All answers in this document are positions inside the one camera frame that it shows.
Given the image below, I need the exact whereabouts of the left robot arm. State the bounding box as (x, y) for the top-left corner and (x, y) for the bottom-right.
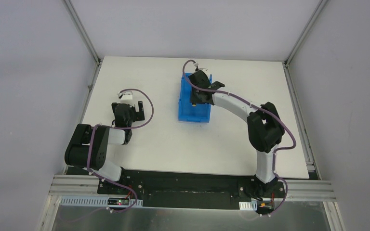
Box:
(65, 101), (145, 181)

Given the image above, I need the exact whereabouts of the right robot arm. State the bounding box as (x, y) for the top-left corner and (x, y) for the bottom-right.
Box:
(183, 69), (285, 194)

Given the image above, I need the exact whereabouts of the blue plastic bin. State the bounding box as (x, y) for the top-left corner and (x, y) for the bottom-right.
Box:
(178, 77), (211, 123)

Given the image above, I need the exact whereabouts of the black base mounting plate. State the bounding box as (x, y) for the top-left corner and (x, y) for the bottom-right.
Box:
(97, 169), (285, 210)

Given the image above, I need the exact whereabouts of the left controller board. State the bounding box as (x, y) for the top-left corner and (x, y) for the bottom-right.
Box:
(107, 198), (130, 205)

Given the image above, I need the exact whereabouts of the controller board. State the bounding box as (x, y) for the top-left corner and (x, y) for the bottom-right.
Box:
(257, 202), (274, 213)
(107, 198), (130, 205)

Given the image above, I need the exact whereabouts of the right controller board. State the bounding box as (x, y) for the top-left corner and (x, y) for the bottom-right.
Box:
(257, 202), (274, 213)

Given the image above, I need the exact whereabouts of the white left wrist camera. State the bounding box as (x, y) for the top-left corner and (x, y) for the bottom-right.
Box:
(119, 91), (133, 104)

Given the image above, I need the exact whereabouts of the left aluminium frame post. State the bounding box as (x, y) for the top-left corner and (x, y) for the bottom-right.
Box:
(62, 0), (101, 65)

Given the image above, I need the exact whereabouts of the aluminium frame post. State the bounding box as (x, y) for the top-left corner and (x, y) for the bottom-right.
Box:
(62, 0), (101, 65)
(284, 0), (329, 67)

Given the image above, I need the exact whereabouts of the white slotted cable duct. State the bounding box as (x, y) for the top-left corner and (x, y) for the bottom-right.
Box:
(60, 196), (143, 208)

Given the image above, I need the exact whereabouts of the aluminium front rail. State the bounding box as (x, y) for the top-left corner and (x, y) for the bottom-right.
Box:
(49, 175), (337, 202)

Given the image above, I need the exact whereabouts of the right aluminium frame post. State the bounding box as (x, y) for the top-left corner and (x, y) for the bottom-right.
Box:
(284, 0), (329, 67)

